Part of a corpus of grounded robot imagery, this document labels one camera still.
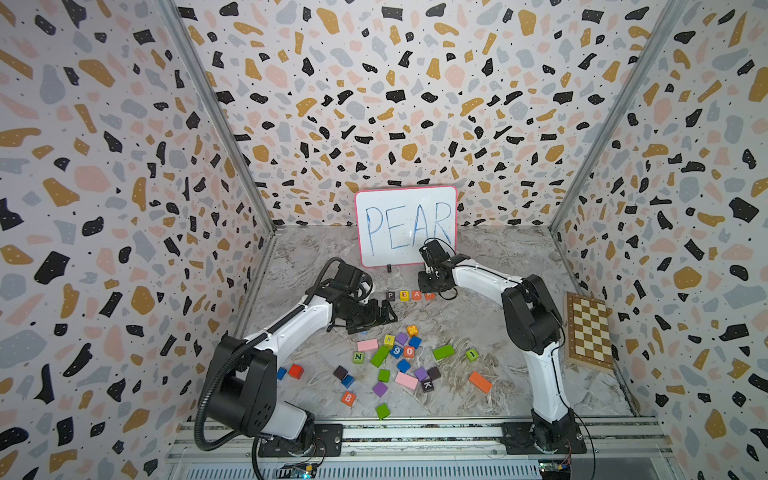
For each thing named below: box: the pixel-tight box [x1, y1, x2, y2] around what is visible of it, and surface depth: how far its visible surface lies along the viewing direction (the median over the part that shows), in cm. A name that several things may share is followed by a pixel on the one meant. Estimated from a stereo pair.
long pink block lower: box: [395, 372, 418, 390], surface depth 85 cm
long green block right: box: [433, 344, 455, 361], surface depth 91 cm
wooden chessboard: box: [564, 292, 614, 371], surface depth 92 cm
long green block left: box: [370, 345, 389, 367], surface depth 90 cm
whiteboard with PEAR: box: [356, 186, 458, 268], surface depth 105 cm
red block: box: [288, 363, 305, 380], surface depth 87 cm
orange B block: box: [341, 391, 357, 407], surface depth 81 cm
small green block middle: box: [378, 369, 391, 383], surface depth 86 cm
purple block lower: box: [372, 382, 388, 398], surface depth 84 cm
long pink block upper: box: [357, 339, 378, 352], surface depth 92 cm
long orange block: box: [469, 371, 493, 394], surface depth 85 cm
